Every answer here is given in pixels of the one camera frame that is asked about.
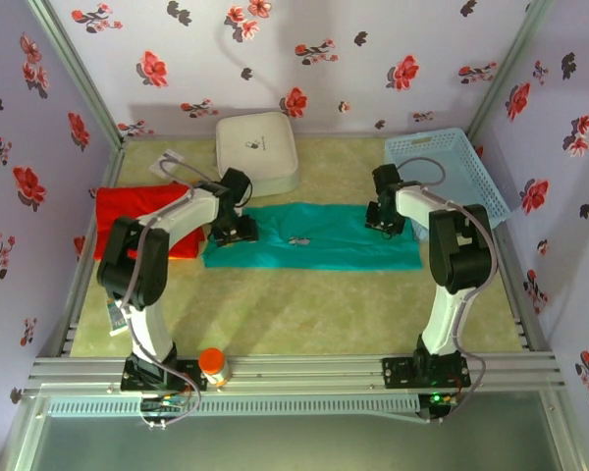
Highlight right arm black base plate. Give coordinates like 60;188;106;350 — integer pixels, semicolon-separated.
381;356;473;392

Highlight grey metal panel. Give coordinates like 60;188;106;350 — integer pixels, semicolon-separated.
0;392;588;471

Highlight red folded t-shirt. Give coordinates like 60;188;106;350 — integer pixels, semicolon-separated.
93;183;208;262

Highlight aluminium corner post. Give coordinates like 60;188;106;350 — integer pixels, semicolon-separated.
463;0;557;143
26;0;127;148

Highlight teal t-shirt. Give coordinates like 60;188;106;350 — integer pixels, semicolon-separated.
200;201;424;273

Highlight small white packet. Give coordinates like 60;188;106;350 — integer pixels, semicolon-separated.
147;148;186;180

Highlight small printed label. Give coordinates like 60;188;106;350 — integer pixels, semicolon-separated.
104;297;131;340

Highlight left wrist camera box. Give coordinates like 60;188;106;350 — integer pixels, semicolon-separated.
219;167;253;208

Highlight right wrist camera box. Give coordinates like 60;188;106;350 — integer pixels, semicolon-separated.
371;164;404;193

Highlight grey slotted cable duct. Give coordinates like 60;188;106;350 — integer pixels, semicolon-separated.
45;394;422;419

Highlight white zip case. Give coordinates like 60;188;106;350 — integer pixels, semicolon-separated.
214;111;300;198

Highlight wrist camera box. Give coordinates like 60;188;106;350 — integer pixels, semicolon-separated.
219;167;253;208
371;164;404;193

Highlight light blue plastic basket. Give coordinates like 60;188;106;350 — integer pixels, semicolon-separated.
383;127;513;232

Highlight orange-lidded white bottle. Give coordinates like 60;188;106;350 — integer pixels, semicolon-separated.
197;346;234;390

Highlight green circuit board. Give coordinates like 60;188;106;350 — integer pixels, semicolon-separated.
139;395;187;416

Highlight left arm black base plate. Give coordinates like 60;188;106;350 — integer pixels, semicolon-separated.
120;358;210;394

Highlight aluminium frame cross rail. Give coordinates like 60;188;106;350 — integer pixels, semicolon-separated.
24;350;568;399

